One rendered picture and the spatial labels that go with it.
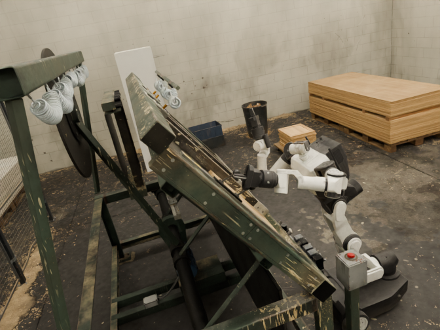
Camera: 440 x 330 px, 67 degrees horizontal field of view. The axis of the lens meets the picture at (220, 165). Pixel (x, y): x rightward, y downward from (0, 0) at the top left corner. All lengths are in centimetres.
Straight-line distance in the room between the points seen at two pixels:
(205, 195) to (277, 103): 659
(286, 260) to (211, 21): 609
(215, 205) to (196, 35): 601
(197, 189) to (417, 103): 463
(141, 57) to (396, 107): 390
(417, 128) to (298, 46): 334
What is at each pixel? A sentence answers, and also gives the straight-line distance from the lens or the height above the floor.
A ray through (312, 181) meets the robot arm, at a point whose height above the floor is 143.
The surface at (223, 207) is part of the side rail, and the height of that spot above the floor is 149.
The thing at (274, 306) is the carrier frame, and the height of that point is 79.
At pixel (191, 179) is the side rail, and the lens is 135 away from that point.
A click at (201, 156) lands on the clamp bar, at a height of 146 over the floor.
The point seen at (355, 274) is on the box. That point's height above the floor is 86.
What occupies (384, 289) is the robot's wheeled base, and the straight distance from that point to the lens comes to 297.
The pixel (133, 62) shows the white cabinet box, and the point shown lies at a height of 187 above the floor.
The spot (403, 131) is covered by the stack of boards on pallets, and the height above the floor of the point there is 29.
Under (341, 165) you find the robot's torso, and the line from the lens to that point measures 222.
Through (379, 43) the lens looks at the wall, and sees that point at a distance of 902.
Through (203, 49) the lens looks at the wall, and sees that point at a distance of 725.
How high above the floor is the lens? 221
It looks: 23 degrees down
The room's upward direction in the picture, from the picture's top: 11 degrees counter-clockwise
